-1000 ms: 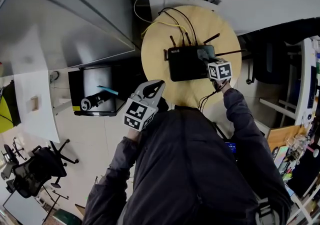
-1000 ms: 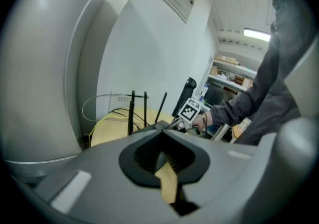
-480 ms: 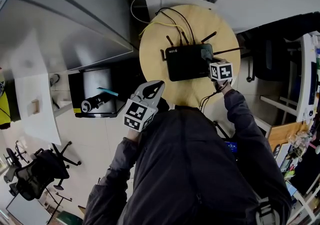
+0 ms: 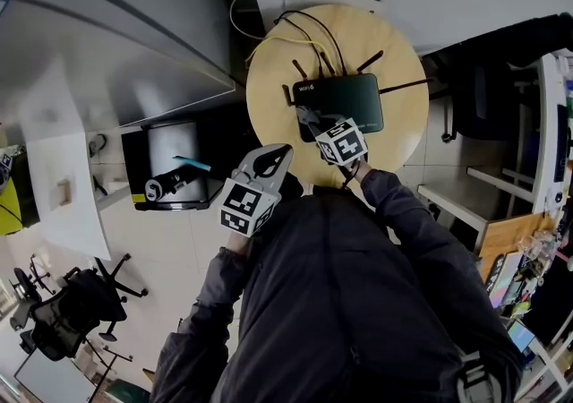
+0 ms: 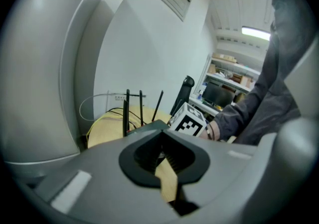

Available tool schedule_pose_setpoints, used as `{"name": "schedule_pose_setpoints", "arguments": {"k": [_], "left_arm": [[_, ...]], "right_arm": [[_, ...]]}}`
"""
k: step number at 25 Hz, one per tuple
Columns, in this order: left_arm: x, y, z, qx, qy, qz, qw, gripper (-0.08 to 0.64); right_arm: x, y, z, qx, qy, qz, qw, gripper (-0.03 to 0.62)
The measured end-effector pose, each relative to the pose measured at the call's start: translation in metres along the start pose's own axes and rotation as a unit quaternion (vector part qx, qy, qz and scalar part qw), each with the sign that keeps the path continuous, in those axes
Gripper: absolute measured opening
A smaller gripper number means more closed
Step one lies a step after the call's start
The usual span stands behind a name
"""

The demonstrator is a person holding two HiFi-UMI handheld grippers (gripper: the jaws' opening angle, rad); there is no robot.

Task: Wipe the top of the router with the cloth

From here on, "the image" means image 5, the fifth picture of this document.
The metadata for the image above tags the white background desk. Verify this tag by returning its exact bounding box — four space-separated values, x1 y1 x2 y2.
188 96 223 117

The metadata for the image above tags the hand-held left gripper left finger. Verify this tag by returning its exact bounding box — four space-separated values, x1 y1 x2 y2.
135 140 164 172

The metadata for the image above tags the small cardboard box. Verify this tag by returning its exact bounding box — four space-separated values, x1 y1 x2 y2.
239 75 253 89

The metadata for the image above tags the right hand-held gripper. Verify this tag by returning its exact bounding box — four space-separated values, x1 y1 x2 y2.
168 102 208 138

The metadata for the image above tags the black office chair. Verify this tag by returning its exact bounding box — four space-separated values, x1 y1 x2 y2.
169 75 195 119

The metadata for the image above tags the flat cardboard box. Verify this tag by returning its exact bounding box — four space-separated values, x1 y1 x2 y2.
211 53 238 63

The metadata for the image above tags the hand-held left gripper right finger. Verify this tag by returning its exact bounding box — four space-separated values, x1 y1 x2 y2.
162 142 194 177

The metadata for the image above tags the person's dark grey jacket torso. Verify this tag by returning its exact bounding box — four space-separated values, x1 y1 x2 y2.
234 0 315 146

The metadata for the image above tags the white looped cable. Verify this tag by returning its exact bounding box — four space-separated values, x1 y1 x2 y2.
79 94 111 122

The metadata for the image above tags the rectangular ceiling light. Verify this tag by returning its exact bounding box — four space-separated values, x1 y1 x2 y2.
241 25 272 42

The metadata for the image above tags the black cable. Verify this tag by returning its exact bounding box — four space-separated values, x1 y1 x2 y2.
105 108 141 129

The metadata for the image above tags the person's right forearm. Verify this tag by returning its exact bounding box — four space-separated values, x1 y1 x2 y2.
205 86 269 142

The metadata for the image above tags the white metal storage shelf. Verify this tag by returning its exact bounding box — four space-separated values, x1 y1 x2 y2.
196 53 263 109

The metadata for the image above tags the white wall socket strip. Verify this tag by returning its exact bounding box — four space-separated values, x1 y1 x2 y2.
109 92 147 102

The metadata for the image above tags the black router with antennas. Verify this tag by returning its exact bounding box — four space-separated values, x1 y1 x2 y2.
123 89 173 139

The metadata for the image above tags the black computer monitor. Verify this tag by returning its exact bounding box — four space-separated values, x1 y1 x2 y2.
201 82 237 106

